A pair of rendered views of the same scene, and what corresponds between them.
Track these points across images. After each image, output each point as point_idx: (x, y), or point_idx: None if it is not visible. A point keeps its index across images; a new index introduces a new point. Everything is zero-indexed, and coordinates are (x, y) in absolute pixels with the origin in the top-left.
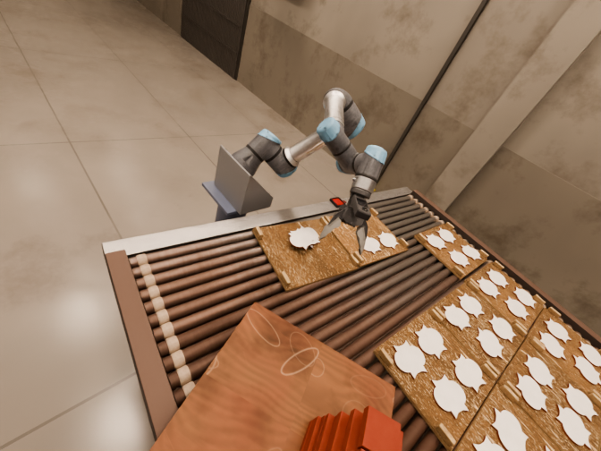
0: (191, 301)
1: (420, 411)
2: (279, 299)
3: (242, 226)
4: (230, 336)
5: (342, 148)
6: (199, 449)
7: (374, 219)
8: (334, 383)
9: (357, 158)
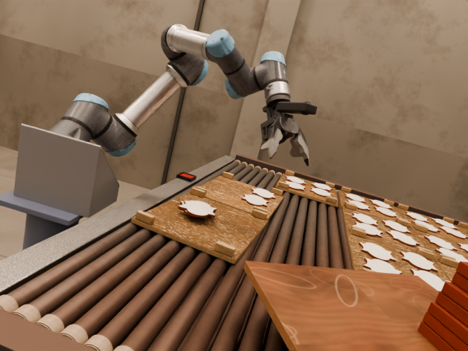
0: (144, 320)
1: None
2: (236, 274)
3: (113, 222)
4: (268, 299)
5: (240, 60)
6: None
7: (234, 182)
8: (388, 292)
9: (258, 69)
